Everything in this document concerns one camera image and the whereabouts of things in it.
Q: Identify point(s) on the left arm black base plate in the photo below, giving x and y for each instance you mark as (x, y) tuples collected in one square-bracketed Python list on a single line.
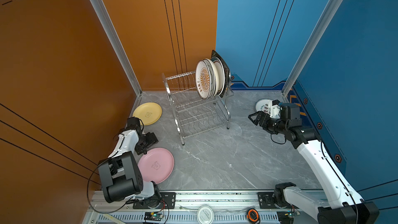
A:
[(166, 198)]

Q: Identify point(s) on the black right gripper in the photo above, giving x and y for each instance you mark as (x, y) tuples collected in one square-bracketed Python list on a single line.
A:
[(258, 120)]

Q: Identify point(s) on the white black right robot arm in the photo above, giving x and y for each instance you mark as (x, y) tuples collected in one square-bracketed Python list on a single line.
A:
[(343, 204)]

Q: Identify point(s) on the white plate green quatrefoil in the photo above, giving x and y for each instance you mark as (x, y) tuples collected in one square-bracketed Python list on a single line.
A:
[(211, 79)]

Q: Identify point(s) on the white plate orange sunburst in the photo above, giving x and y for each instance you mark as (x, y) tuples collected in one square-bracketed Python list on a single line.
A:
[(202, 79)]

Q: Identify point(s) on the white plate black characters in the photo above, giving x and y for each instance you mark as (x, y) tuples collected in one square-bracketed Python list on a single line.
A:
[(264, 105)]

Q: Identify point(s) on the steel wire dish rack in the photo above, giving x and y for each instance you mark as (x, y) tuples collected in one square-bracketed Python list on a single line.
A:
[(192, 114)]

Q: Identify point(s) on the orange black tape measure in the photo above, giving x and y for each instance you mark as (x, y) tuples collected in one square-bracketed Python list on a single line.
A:
[(253, 216)]

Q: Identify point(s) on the cream round plate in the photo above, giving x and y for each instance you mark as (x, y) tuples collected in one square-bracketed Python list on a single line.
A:
[(216, 77)]

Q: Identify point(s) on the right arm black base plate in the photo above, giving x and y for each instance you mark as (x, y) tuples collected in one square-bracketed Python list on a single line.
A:
[(271, 200)]

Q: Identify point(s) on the green circuit board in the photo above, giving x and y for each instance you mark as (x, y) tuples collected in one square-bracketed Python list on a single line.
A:
[(153, 218)]

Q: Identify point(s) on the white round lid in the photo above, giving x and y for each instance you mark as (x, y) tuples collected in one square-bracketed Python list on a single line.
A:
[(205, 215)]

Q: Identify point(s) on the white plate green red rim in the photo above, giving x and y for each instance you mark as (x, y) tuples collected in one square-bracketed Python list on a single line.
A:
[(221, 74)]

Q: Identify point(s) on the black floral square plate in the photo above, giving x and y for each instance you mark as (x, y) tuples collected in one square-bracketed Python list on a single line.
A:
[(226, 71)]

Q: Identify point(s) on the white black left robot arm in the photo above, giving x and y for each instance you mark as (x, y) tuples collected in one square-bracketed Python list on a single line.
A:
[(120, 175)]

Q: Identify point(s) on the yellow round plate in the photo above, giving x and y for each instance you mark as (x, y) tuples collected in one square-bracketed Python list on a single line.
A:
[(148, 113)]

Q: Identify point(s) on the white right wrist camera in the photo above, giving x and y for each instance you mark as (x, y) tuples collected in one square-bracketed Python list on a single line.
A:
[(274, 109)]

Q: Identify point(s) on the pink round plate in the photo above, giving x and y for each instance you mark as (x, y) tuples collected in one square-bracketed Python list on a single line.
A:
[(157, 165)]

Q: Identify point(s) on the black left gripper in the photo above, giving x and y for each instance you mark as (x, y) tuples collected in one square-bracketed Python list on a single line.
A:
[(151, 139)]

